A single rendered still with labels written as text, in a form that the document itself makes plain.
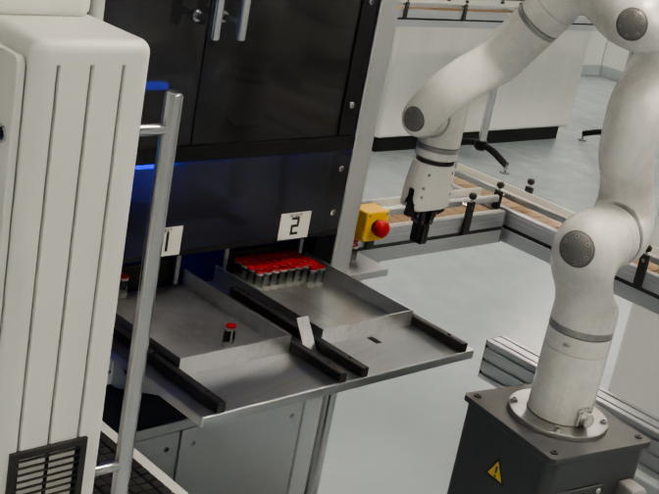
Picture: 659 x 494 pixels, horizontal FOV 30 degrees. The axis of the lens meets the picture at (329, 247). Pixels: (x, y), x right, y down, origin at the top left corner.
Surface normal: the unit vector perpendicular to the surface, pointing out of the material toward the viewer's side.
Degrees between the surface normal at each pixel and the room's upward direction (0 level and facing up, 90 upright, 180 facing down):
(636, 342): 90
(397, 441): 0
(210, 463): 90
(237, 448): 90
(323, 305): 0
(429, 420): 0
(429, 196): 93
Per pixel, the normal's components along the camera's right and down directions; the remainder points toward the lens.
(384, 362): 0.18, -0.93
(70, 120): 0.66, 0.36
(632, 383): -0.73, 0.11
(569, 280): -0.64, 0.67
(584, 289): -0.44, 0.76
